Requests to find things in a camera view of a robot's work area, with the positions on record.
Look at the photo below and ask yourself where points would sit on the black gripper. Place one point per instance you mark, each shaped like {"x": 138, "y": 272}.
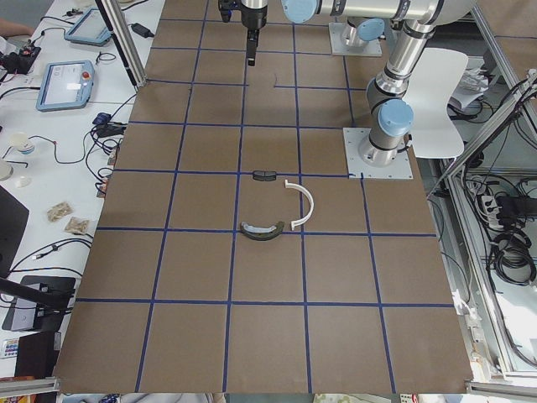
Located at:
{"x": 253, "y": 18}

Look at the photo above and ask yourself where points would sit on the black power adapter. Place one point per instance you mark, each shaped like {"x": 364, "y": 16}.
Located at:
{"x": 141, "y": 30}

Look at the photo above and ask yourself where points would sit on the small black flat part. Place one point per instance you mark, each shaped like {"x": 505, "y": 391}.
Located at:
{"x": 264, "y": 175}

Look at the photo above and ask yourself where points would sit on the white curved plastic part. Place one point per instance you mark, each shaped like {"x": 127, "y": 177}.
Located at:
{"x": 307, "y": 197}

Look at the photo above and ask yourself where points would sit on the far blue teach pendant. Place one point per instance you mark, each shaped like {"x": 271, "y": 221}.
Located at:
{"x": 89, "y": 29}

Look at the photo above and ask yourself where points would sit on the blue teach pendant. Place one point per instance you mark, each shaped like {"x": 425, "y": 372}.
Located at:
{"x": 65, "y": 85}
{"x": 89, "y": 29}

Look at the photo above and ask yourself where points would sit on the near blue teach pendant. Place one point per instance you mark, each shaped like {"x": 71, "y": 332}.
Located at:
{"x": 65, "y": 85}

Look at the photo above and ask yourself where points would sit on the dark green curved part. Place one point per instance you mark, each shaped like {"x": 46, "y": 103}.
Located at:
{"x": 262, "y": 234}

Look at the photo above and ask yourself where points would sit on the white plastic chair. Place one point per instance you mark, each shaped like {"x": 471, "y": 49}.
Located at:
{"x": 433, "y": 80}

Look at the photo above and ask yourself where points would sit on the paper cup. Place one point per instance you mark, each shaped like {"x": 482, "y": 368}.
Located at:
{"x": 21, "y": 142}

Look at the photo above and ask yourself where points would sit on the aluminium frame post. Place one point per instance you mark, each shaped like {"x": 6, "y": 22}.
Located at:
{"x": 115, "y": 21}

